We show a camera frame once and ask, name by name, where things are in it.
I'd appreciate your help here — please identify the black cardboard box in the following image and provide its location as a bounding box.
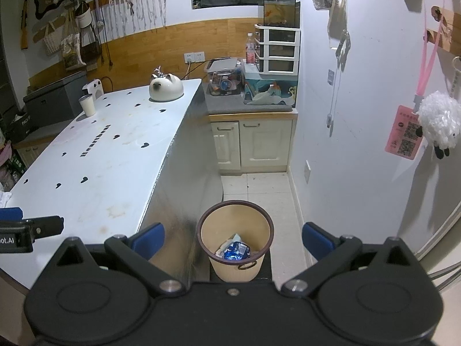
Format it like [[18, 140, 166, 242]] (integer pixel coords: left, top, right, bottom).
[[7, 110, 33, 143]]

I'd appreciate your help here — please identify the white fluffy sheep plush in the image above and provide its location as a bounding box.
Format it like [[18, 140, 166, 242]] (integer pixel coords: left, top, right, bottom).
[[418, 91, 461, 159]]

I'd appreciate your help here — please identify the white canvas tote bag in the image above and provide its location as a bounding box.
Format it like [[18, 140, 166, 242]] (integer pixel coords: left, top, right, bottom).
[[43, 20, 69, 56]]

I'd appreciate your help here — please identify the crushed blue drink can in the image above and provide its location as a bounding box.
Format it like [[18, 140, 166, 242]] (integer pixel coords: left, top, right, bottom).
[[223, 242, 253, 262]]

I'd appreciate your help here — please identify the wooden coat rack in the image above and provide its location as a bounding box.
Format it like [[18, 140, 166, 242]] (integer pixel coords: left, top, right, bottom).
[[32, 0, 116, 44]]

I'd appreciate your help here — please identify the glass fish tank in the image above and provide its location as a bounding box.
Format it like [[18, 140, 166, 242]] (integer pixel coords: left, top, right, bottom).
[[257, 0, 301, 29]]

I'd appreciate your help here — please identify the white cat-shaped container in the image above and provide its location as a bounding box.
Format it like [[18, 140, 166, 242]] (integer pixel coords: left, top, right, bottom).
[[149, 65, 184, 102]]

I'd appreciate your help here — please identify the printed canvas tote bag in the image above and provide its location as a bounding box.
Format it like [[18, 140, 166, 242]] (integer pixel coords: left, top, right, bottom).
[[61, 9, 87, 71]]

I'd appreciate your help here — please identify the dark mesh bag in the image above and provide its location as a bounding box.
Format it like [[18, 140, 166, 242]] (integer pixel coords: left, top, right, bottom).
[[79, 25, 103, 63]]

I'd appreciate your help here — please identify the white drawer unit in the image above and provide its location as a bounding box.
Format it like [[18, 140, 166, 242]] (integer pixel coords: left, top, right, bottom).
[[254, 25, 301, 76]]

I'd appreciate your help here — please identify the white cup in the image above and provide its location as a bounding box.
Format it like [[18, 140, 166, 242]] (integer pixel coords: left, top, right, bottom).
[[79, 94, 95, 117]]

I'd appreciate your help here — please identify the wooden low cabinet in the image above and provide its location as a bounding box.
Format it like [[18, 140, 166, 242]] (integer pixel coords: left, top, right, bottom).
[[12, 130, 69, 174]]

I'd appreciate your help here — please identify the cream cabinet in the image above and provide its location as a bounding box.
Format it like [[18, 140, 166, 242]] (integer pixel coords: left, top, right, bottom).
[[206, 94, 299, 177]]

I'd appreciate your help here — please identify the black power cable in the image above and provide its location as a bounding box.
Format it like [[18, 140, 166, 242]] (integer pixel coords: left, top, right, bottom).
[[180, 58, 226, 80]]

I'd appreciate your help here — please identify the white bucket bag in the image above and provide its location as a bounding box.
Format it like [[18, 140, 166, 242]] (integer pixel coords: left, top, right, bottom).
[[75, 2, 95, 29]]

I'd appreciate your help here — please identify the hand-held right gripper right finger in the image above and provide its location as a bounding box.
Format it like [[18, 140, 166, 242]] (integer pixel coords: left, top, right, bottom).
[[281, 223, 415, 299]]

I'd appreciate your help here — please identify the pink card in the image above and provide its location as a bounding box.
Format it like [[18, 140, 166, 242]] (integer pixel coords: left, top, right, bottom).
[[385, 105, 424, 160]]

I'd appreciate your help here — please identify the metal wire rack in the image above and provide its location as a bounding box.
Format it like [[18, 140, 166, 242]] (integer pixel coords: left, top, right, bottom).
[[428, 263, 461, 289]]

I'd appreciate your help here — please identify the beige plastic waste bin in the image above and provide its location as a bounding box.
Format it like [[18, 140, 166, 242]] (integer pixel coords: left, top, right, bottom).
[[197, 200, 274, 282]]

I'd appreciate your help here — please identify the pink lanyard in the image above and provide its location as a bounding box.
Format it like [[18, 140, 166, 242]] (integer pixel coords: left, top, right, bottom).
[[414, 5, 445, 110]]

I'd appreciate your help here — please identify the plastic bottle red label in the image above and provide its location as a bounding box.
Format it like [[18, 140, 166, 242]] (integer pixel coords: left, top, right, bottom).
[[246, 32, 256, 66]]

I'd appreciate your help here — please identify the grey storage box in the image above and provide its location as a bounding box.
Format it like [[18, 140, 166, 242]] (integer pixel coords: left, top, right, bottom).
[[23, 70, 89, 130]]

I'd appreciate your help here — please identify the white tabletop appliance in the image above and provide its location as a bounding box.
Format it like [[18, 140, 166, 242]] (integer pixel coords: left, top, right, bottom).
[[82, 78, 105, 99]]

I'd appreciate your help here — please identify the white paper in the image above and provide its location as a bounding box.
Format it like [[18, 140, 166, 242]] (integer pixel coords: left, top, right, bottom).
[[215, 234, 241, 256]]

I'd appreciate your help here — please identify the white hanging cable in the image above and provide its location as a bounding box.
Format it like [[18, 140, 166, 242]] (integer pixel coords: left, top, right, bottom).
[[326, 29, 352, 138]]

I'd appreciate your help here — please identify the white macrame wall hanging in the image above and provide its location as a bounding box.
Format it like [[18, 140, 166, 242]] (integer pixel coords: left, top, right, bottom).
[[108, 0, 170, 38]]

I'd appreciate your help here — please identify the wooden toy rifle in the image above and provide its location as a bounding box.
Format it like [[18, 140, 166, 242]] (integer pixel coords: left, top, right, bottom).
[[20, 0, 33, 49]]

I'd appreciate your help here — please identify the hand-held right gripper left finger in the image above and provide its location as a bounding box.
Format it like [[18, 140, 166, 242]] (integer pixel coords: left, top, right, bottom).
[[50, 223, 187, 298]]

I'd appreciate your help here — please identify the clear plastic storage box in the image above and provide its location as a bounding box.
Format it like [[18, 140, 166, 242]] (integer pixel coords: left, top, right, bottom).
[[205, 57, 245, 97]]

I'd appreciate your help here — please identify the wooden hook rack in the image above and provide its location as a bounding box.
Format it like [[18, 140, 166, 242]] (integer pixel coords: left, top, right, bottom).
[[423, 5, 461, 54]]

